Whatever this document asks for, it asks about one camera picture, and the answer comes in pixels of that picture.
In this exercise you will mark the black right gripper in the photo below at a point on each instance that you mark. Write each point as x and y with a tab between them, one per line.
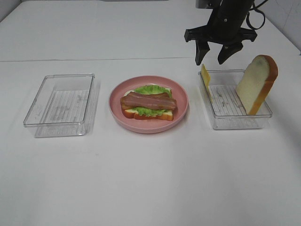
223	27

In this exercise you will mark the yellow cheese slice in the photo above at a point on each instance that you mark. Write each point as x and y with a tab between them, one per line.
206	80

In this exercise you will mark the green lettuce leaf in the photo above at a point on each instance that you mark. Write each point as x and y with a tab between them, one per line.
148	89

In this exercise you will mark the bread slice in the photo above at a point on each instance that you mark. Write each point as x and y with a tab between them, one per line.
152	115
256	83

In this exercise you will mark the bacon strip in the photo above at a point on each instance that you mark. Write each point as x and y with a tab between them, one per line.
169	104
152	101

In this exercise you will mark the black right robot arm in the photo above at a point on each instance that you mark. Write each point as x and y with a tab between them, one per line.
223	27

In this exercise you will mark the clear plastic right tray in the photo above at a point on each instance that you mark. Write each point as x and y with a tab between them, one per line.
223	106

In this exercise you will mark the clear plastic tray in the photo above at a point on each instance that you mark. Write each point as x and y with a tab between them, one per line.
223	106
64	106

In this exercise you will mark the pink plate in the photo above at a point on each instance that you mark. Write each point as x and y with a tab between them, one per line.
150	125

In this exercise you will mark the clear plastic left tray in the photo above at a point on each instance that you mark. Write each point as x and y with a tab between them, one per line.
64	106

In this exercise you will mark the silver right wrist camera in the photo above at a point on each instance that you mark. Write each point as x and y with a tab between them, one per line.
206	4

